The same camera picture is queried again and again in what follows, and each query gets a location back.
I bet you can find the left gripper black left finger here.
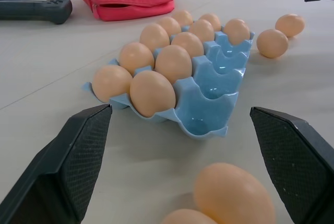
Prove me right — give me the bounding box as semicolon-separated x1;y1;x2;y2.
0;103;113;224

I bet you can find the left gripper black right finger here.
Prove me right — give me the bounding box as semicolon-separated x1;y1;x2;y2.
249;106;334;224

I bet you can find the blue ceramic egg tray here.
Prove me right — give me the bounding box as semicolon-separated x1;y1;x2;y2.
80;22;256;139

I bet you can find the dark grey remote controller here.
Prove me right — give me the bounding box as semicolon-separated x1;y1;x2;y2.
0;0;73;25

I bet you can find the tan egg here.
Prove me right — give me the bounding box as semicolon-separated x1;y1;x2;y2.
275;13;305;38
139;22;170;52
129;70;176;117
171;9;194;27
92;64;134;103
256;29;289;58
154;44;193;84
119;42;155;75
188;19;215;42
223;18;251;46
161;209;217;224
193;162;276;224
199;13;222;31
171;31;205;57
156;16;182;37

